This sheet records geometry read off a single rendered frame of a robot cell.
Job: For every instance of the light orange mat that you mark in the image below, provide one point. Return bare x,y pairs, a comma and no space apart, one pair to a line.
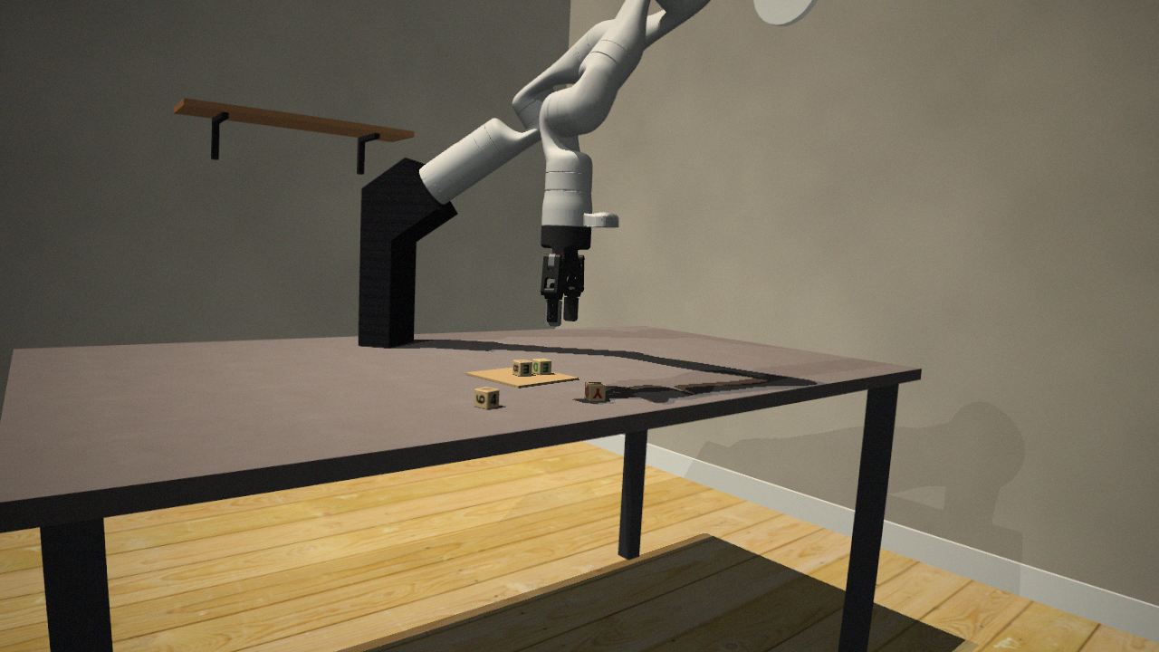
505,376

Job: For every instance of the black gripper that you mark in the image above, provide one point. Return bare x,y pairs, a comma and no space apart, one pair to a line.
560,269

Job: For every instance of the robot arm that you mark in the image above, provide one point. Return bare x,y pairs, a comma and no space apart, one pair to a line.
607,60

